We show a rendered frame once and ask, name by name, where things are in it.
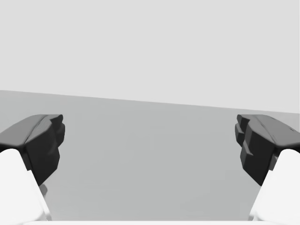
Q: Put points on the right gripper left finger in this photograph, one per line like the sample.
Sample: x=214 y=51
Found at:
x=35 y=150

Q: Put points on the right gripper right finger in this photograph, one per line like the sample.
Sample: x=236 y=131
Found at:
x=260 y=150

